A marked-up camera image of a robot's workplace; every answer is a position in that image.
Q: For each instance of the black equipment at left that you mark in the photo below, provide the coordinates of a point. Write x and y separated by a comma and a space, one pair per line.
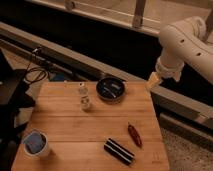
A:
12, 97

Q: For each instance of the small clear plastic bottle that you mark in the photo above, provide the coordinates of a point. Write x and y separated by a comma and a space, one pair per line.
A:
84, 97

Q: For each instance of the red chili pepper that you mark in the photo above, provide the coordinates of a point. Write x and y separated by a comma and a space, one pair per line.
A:
134, 135

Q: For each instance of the black white striped block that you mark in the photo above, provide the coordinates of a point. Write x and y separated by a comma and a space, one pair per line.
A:
119, 152

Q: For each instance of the grey metal rail beam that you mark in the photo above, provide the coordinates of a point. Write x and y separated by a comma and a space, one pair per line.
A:
183, 106

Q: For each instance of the black round bowl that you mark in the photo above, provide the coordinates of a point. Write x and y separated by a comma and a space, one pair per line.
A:
110, 89

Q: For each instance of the wooden railing frame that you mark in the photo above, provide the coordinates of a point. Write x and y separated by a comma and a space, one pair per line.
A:
146, 16

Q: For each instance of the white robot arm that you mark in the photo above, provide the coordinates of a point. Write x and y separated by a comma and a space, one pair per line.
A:
182, 44

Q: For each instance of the white wrist tool mount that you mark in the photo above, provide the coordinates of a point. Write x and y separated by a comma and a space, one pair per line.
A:
164, 72

